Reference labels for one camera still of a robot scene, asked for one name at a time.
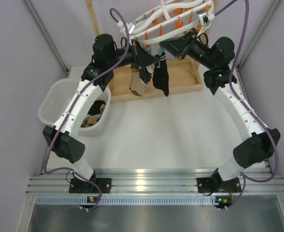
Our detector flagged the white plastic bin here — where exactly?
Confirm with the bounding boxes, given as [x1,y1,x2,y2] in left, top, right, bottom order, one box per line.
[38,78,111,138]

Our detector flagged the wooden tray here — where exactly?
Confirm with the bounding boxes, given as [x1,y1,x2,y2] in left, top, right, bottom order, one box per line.
[107,58,203,103]

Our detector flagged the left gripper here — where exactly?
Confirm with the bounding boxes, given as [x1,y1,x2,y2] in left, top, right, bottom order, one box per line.
[106,38,157,69]

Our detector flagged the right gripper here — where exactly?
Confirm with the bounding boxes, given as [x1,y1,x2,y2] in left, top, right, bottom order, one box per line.
[159,29,215,70]

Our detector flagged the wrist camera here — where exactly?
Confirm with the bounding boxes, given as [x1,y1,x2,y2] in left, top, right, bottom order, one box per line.
[116,20,137,40]
[197,13,215,36]

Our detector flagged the black sock white stripes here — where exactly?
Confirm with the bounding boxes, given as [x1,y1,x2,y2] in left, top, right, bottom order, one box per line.
[153,52,169,97]

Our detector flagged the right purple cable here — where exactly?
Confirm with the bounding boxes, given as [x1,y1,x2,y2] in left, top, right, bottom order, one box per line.
[214,0,279,208]

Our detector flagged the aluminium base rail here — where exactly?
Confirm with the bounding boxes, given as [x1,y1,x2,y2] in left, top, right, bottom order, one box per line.
[25,167,284,207]

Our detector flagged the brown checkered sock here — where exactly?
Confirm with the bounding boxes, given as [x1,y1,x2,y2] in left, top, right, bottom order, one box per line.
[80,104,106,128]

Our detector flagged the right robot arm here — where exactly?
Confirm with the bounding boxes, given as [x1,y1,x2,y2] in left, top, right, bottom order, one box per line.
[159,30,281,192]

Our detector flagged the teal clothespin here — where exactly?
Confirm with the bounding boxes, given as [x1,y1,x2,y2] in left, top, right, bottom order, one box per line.
[145,44,152,55]
[157,47,164,56]

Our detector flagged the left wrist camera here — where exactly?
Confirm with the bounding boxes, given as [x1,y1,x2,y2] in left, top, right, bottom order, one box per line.
[116,20,137,40]

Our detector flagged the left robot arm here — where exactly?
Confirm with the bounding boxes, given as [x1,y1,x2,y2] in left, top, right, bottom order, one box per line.
[43,34,158,192]

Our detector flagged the black white patterned sock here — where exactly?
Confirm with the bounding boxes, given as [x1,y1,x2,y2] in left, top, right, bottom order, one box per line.
[139,67,154,85]

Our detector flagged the white clip hanger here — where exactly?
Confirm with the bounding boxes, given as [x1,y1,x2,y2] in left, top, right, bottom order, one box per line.
[133,0,214,45]

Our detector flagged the left wooden post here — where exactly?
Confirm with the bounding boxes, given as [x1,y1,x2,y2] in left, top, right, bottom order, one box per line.
[85,0,100,36]

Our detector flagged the beige sock with leaf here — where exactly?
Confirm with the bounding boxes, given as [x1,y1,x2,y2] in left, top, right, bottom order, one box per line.
[129,69,147,97]

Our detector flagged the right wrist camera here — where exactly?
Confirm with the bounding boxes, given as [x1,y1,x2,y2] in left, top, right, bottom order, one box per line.
[197,13,215,36]

